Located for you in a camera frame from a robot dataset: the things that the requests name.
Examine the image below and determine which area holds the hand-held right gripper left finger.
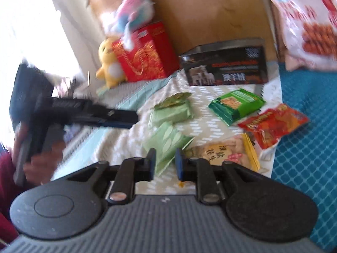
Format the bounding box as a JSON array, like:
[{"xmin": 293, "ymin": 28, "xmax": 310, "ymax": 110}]
[{"xmin": 72, "ymin": 148, "xmax": 157, "ymax": 204}]

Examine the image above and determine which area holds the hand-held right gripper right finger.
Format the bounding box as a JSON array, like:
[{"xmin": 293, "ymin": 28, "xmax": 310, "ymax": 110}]
[{"xmin": 175, "ymin": 148, "xmax": 254, "ymax": 204}]

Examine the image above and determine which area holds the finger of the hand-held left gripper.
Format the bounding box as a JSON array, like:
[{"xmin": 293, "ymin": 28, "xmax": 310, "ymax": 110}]
[
  {"xmin": 84, "ymin": 99, "xmax": 139, "ymax": 124},
  {"xmin": 66, "ymin": 118, "xmax": 132, "ymax": 130}
]

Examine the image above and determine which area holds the leaf print light green packet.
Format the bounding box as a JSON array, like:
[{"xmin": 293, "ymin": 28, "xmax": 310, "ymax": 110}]
[{"xmin": 142, "ymin": 121, "xmax": 196, "ymax": 176}]

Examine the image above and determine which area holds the beige peanut packet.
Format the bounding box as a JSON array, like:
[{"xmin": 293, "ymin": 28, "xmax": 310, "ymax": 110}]
[{"xmin": 184, "ymin": 132, "xmax": 261, "ymax": 172}]

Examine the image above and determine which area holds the plain light green packet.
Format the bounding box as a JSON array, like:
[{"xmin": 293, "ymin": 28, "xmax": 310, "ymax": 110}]
[{"xmin": 148, "ymin": 101, "xmax": 195, "ymax": 130}]

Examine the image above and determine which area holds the olive green snack packet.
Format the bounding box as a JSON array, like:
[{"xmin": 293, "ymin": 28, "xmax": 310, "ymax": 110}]
[{"xmin": 153, "ymin": 92, "xmax": 193, "ymax": 110}]

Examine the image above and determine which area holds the red snack packet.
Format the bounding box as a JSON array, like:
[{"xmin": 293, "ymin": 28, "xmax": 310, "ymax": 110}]
[{"xmin": 238, "ymin": 103, "xmax": 310, "ymax": 149}]

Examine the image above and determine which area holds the black sheep print box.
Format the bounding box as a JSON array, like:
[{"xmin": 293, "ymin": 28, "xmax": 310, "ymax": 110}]
[{"xmin": 179, "ymin": 37, "xmax": 269, "ymax": 87}]

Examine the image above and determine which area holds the person's left hand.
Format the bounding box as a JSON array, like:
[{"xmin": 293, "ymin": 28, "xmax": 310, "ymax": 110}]
[{"xmin": 22, "ymin": 140, "xmax": 67, "ymax": 185}]

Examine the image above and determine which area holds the light teal quilt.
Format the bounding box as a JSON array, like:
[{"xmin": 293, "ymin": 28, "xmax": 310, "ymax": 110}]
[{"xmin": 51, "ymin": 70, "xmax": 182, "ymax": 148}]

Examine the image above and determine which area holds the beige patterned blanket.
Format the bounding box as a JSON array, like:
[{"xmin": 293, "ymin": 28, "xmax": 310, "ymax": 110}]
[{"xmin": 51, "ymin": 67, "xmax": 284, "ymax": 183}]

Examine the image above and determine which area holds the yellow plush toy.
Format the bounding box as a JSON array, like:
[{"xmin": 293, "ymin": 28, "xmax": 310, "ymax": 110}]
[{"xmin": 95, "ymin": 38, "xmax": 127, "ymax": 89}]

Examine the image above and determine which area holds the red gift box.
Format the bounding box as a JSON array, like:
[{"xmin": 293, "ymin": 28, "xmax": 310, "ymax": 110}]
[{"xmin": 112, "ymin": 22, "xmax": 181, "ymax": 83}]

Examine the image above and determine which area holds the pink and blue plush toy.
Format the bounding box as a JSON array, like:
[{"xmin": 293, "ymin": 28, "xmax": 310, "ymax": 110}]
[{"xmin": 103, "ymin": 0, "xmax": 156, "ymax": 51}]

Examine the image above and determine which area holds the blue diamond pattern mat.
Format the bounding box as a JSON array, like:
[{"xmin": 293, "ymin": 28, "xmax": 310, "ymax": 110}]
[{"xmin": 271, "ymin": 63, "xmax": 337, "ymax": 244}]

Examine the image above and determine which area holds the wooden headboard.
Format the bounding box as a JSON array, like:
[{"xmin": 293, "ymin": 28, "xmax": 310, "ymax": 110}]
[{"xmin": 87, "ymin": 0, "xmax": 277, "ymax": 56}]

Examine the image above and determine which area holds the large pink snack bag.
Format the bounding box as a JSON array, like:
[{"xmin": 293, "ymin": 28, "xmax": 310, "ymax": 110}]
[{"xmin": 264, "ymin": 0, "xmax": 337, "ymax": 72}]

